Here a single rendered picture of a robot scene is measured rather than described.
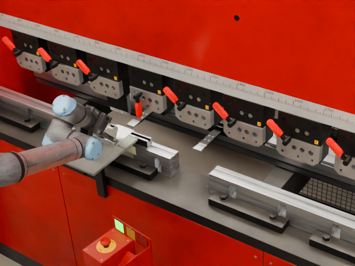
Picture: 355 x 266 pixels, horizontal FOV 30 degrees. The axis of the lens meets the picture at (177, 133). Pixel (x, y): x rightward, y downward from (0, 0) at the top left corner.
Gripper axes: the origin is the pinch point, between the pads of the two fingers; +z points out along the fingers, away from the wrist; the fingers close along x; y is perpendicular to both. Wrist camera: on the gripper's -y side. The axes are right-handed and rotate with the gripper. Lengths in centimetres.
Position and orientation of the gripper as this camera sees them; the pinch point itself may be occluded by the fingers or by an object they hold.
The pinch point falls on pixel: (108, 139)
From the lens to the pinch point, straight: 258.4
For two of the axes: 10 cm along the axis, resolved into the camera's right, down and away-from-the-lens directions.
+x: -8.3, -2.8, 4.9
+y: 3.9, -9.1, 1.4
